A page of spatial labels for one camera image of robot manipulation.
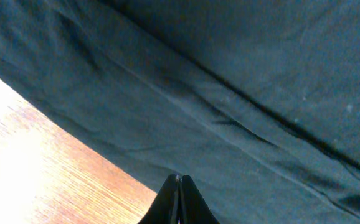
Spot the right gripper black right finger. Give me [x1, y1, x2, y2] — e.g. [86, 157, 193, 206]
[179, 175, 219, 224]

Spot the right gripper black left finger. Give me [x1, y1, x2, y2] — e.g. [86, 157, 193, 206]
[138, 174, 179, 224]

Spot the black Nike t-shirt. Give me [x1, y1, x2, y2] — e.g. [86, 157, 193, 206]
[0, 0, 360, 223]

